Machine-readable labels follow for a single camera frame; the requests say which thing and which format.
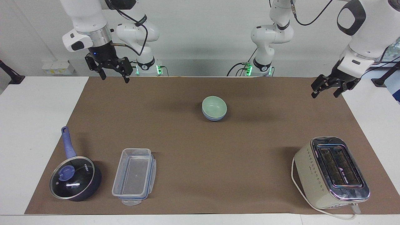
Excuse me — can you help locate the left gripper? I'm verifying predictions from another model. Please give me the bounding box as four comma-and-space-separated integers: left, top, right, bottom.
311, 59, 361, 99

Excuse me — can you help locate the black cable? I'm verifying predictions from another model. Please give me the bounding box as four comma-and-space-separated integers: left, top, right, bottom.
359, 45, 400, 77
227, 47, 259, 77
290, 0, 334, 27
106, 0, 148, 57

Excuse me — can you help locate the black stand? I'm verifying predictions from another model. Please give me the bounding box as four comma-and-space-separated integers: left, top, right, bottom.
371, 61, 400, 88
0, 59, 26, 85

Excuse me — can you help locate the dark blue saucepan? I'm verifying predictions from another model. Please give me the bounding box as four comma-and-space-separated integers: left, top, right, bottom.
49, 126, 103, 202

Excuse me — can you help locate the clear plastic container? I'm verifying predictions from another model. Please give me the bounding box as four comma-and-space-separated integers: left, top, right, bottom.
112, 148, 157, 206

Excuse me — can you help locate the blue bowl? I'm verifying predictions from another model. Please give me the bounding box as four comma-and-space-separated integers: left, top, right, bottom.
202, 109, 226, 122

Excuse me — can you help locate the glass lid with blue knob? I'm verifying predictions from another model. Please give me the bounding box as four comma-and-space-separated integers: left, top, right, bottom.
50, 156, 95, 200

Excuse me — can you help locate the cream and chrome toaster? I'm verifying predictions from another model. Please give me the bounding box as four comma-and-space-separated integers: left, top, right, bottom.
293, 136, 371, 210

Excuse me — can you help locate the white socket box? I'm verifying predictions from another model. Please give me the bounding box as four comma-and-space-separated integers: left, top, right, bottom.
41, 60, 76, 76

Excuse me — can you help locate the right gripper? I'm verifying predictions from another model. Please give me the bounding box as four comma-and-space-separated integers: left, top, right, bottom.
85, 42, 134, 84

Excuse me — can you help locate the white power cable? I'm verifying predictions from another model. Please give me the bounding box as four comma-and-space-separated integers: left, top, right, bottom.
291, 156, 362, 220

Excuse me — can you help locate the green bowl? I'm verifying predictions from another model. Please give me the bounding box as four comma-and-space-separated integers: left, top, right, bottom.
202, 96, 228, 118

